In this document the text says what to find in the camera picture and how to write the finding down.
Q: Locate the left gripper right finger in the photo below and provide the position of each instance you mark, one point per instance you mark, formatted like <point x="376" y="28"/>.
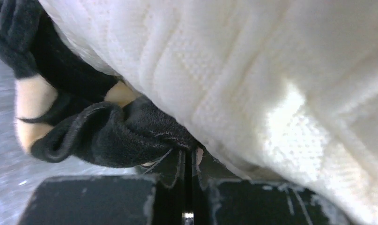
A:
<point x="221" y="198"/>

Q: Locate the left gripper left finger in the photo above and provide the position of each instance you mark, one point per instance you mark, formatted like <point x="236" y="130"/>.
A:
<point x="156" y="197"/>

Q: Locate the white yellow-edged pillow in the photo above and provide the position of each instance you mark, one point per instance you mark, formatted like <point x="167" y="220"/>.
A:
<point x="289" y="85"/>

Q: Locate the black floral pillowcase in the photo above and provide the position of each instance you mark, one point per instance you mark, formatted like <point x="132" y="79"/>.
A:
<point x="64" y="107"/>

